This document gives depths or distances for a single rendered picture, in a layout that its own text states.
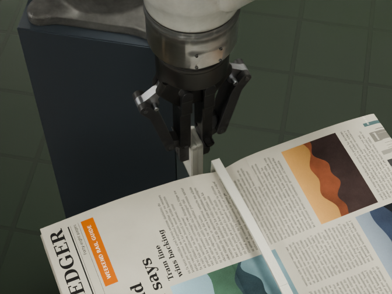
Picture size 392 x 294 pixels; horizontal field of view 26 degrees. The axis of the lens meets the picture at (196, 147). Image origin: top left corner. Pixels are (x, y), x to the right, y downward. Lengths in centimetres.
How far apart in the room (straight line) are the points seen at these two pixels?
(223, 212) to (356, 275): 14
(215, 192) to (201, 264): 8
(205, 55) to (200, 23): 5
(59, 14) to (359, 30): 149
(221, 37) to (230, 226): 19
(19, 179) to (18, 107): 23
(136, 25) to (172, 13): 32
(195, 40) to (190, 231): 19
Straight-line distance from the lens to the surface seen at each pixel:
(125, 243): 83
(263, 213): 85
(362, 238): 85
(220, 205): 85
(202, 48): 78
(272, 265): 81
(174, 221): 84
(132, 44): 106
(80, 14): 107
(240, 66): 91
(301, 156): 89
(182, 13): 74
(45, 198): 212
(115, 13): 106
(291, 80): 231
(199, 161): 99
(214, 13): 75
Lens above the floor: 180
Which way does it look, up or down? 56 degrees down
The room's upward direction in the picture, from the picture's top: straight up
